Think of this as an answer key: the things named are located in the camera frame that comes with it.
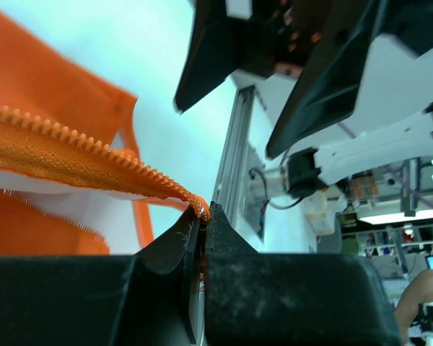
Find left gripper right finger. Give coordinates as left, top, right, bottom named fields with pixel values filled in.
left=204, top=203, right=402, bottom=345

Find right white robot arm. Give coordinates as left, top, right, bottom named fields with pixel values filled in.
left=174, top=1, right=433, bottom=200

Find orange jacket with pink lining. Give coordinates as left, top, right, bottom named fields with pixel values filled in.
left=0, top=12, right=210, bottom=256

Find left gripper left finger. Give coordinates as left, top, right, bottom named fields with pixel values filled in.
left=0, top=210, right=201, bottom=345

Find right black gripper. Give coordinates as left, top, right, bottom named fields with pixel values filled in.
left=174, top=1, right=388, bottom=159

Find aluminium rail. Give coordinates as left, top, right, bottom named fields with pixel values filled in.
left=211, top=84, right=257, bottom=206

